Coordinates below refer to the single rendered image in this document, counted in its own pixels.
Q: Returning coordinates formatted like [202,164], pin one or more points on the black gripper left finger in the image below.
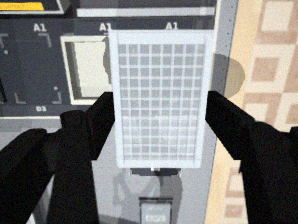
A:
[28,163]

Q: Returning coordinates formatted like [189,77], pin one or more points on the cream one-well reservoir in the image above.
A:
[87,67]

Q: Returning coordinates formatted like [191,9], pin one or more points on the grey base plate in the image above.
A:
[117,193]

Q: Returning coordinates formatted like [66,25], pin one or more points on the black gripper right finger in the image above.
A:
[269,174]

